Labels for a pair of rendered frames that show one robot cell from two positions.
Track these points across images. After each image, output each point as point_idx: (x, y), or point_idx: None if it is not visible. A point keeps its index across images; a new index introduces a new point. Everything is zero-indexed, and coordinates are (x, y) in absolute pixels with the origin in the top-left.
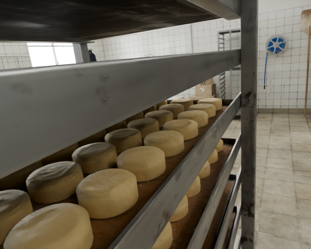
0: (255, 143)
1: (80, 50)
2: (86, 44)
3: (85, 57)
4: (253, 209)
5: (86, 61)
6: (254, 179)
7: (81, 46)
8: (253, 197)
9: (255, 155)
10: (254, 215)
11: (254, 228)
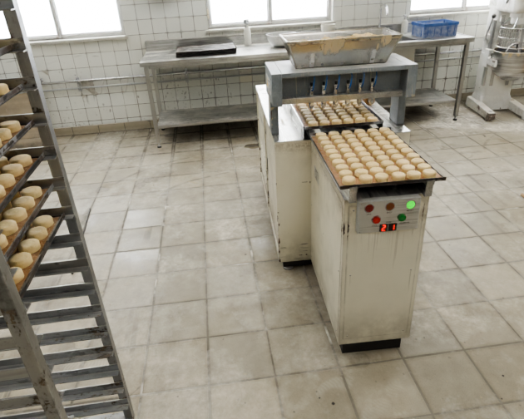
0: None
1: (17, 59)
2: (25, 51)
3: (23, 67)
4: (2, 315)
5: (26, 71)
6: None
7: (16, 55)
8: None
9: None
10: (9, 323)
11: (18, 338)
